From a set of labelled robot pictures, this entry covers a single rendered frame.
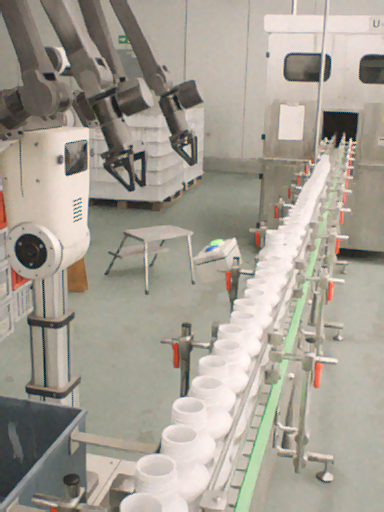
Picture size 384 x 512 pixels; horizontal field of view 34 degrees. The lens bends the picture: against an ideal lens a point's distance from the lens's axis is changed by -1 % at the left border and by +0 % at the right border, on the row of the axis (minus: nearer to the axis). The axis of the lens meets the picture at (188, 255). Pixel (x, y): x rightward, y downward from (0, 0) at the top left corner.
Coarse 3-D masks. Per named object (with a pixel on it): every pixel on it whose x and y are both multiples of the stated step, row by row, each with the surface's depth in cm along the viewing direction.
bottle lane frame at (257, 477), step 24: (336, 192) 402; (312, 264) 185; (288, 336) 131; (288, 360) 122; (288, 384) 130; (264, 432) 94; (264, 456) 95; (264, 480) 99; (240, 504) 77; (264, 504) 103
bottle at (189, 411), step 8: (176, 400) 68; (184, 400) 69; (192, 400) 69; (200, 400) 68; (176, 408) 68; (184, 408) 69; (192, 408) 69; (200, 408) 68; (176, 416) 66; (184, 416) 66; (192, 416) 66; (200, 416) 66; (176, 424) 67; (184, 424) 66; (192, 424) 66; (200, 424) 66; (200, 432) 67; (200, 440) 67; (208, 440) 68; (200, 448) 66; (208, 448) 67; (200, 456) 66; (208, 456) 67; (208, 464) 67; (208, 472) 67
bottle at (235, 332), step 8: (224, 328) 90; (232, 328) 91; (240, 328) 90; (224, 336) 88; (232, 336) 87; (240, 336) 88; (240, 344) 88; (248, 360) 89; (248, 368) 89; (248, 376) 89
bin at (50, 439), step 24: (0, 408) 113; (24, 408) 111; (48, 408) 110; (72, 408) 109; (0, 432) 114; (24, 432) 113; (48, 432) 111; (72, 432) 103; (0, 456) 116; (24, 456) 114; (48, 456) 95; (72, 456) 105; (0, 480) 117; (24, 480) 88; (48, 480) 96; (0, 504) 83; (24, 504) 89
